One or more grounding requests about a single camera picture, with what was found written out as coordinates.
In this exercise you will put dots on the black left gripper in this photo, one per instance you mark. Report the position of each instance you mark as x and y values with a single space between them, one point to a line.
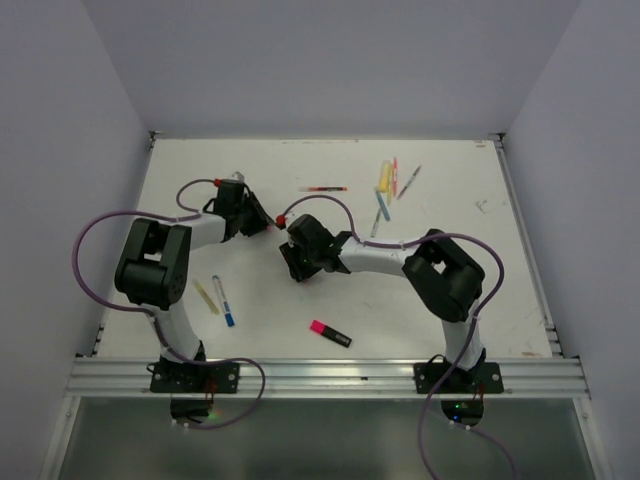
260 219

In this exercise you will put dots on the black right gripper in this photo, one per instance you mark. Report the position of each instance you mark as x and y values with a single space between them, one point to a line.
296 269

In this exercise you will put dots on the red orange-tipped pen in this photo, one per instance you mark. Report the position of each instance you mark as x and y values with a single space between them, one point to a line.
322 189

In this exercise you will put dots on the black highlighter body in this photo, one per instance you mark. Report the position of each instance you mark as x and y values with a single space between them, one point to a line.
336 337

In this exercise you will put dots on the green clear pen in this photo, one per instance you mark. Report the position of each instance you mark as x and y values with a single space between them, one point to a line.
375 227

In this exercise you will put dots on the pink highlighter cap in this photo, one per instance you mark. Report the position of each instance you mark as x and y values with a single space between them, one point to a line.
318 327

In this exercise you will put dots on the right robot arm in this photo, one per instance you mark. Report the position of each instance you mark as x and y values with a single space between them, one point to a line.
446 279

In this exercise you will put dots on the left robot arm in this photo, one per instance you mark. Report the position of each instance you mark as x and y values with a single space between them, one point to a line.
153 268

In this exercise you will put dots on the blue capped white pen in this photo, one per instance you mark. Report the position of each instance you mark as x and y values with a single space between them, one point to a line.
223 300

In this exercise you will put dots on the pale yellow pen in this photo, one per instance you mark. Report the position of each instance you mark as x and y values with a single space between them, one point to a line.
206 298

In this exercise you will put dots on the yellow highlighter pen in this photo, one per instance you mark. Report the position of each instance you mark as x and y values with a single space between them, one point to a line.
385 178

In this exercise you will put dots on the thin orange pen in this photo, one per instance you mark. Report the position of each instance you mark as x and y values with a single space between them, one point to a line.
394 185

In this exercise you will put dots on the clear purple pen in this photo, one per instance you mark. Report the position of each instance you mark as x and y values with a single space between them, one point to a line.
409 182

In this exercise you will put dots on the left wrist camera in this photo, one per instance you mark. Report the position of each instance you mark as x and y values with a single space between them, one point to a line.
238 176

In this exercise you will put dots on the left aluminium side rail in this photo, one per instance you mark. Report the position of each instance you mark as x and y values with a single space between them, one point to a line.
123 224

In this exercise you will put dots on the aluminium side rail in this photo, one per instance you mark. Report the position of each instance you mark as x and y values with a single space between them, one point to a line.
123 224
548 322

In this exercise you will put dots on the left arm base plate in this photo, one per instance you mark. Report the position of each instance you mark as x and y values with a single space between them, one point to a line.
175 378

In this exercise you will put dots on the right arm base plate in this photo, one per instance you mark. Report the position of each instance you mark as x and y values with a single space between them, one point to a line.
457 377

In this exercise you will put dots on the aluminium front rail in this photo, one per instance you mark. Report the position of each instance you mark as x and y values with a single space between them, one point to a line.
538 378

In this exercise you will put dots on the right aluminium side rail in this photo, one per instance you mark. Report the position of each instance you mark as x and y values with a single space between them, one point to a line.
548 322

